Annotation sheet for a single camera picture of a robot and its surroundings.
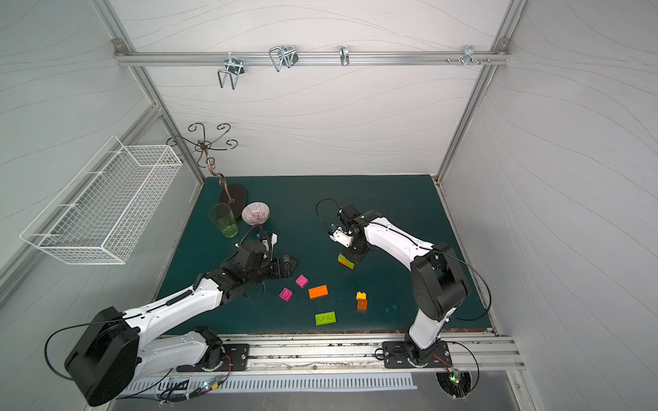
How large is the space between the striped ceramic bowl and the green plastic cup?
69mm

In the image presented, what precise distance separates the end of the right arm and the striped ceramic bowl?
0.39 meters

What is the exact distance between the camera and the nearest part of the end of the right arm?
0.65 m

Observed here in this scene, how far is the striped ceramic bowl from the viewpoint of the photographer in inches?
41.6
